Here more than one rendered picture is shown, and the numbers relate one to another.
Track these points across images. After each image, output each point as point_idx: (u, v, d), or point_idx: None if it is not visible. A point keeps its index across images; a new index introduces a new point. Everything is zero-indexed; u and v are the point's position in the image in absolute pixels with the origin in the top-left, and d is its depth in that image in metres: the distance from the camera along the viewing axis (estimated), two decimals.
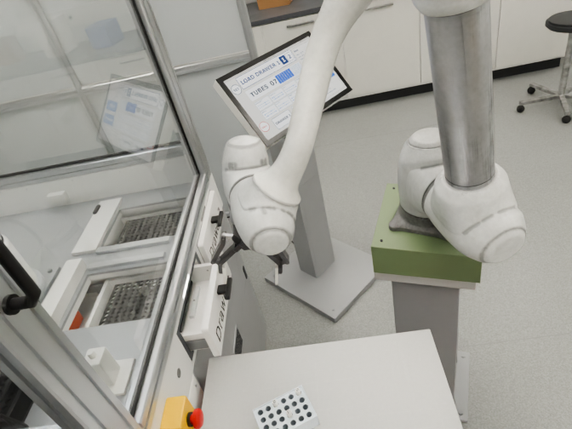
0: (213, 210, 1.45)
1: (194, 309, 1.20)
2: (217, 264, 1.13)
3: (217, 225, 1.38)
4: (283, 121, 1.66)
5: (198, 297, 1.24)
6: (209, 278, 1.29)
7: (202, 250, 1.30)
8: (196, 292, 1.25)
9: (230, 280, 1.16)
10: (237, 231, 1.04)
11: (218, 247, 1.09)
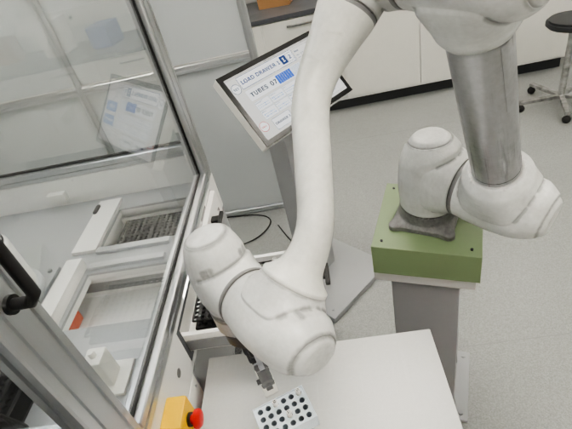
0: (213, 210, 1.45)
1: None
2: None
3: None
4: (283, 121, 1.66)
5: None
6: None
7: None
8: None
9: (327, 265, 1.13)
10: None
11: None
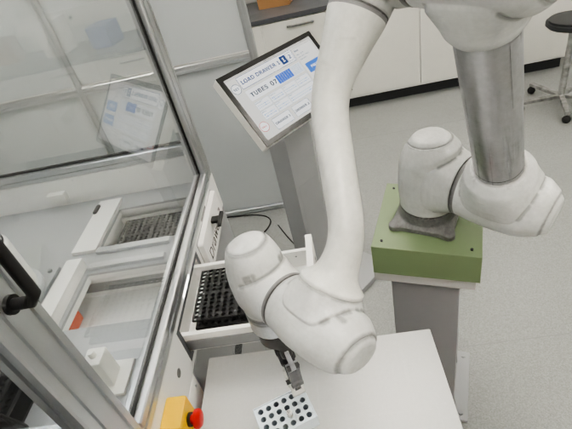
0: (213, 210, 1.45)
1: None
2: None
3: (217, 225, 1.38)
4: (283, 121, 1.66)
5: None
6: (296, 265, 1.26)
7: (202, 250, 1.30)
8: None
9: None
10: None
11: None
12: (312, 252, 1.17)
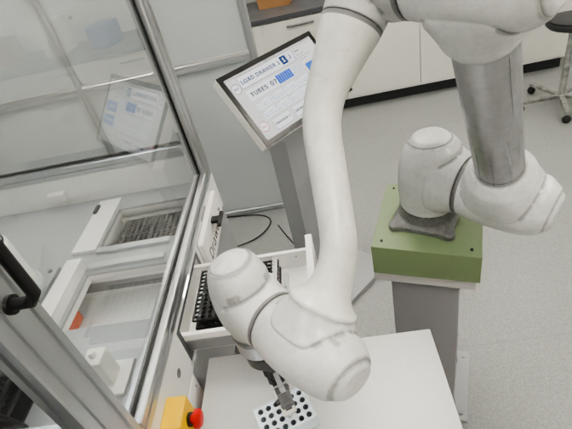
0: (213, 210, 1.45)
1: None
2: None
3: (217, 225, 1.38)
4: (283, 121, 1.66)
5: (288, 283, 1.21)
6: (296, 265, 1.26)
7: (202, 250, 1.30)
8: (286, 278, 1.22)
9: None
10: None
11: None
12: (312, 252, 1.17)
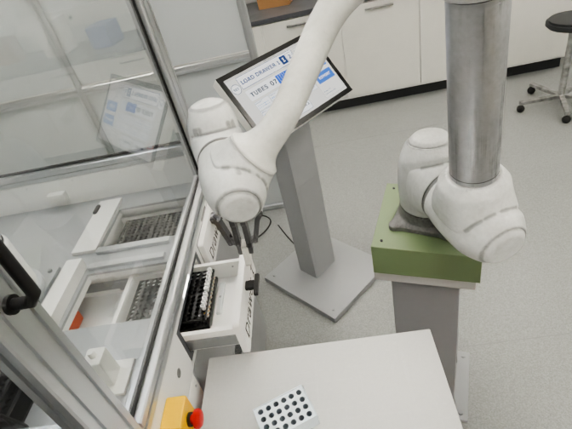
0: (213, 210, 1.45)
1: (220, 305, 1.19)
2: (236, 245, 1.09)
3: None
4: None
5: (224, 293, 1.23)
6: (234, 274, 1.28)
7: (202, 250, 1.30)
8: (221, 288, 1.24)
9: (257, 276, 1.15)
10: None
11: (219, 229, 1.05)
12: (245, 262, 1.19)
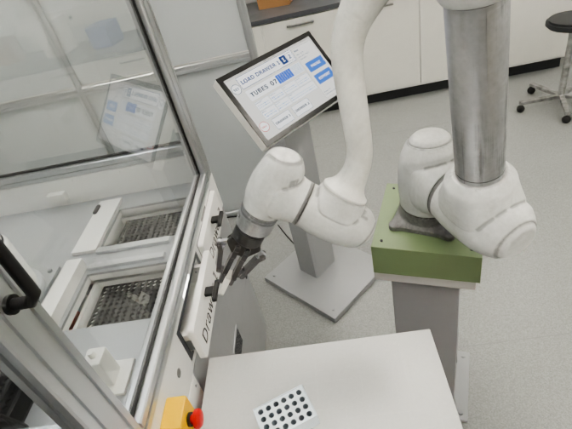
0: (213, 210, 1.45)
1: None
2: (221, 273, 1.11)
3: (217, 225, 1.38)
4: (283, 121, 1.66)
5: (186, 299, 1.25)
6: (197, 280, 1.29)
7: (202, 250, 1.30)
8: None
9: (217, 282, 1.17)
10: (238, 236, 1.01)
11: (217, 254, 1.07)
12: (206, 269, 1.21)
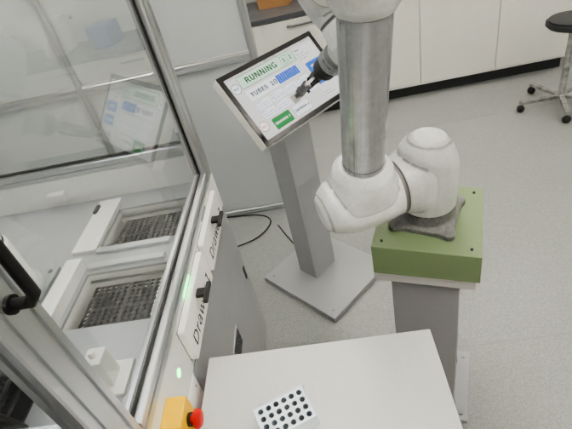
0: (213, 210, 1.45)
1: None
2: (300, 94, 1.49)
3: (217, 225, 1.38)
4: (283, 121, 1.66)
5: None
6: None
7: (202, 250, 1.30)
8: None
9: (208, 283, 1.17)
10: (327, 77, 1.35)
11: (304, 90, 1.42)
12: (198, 270, 1.21)
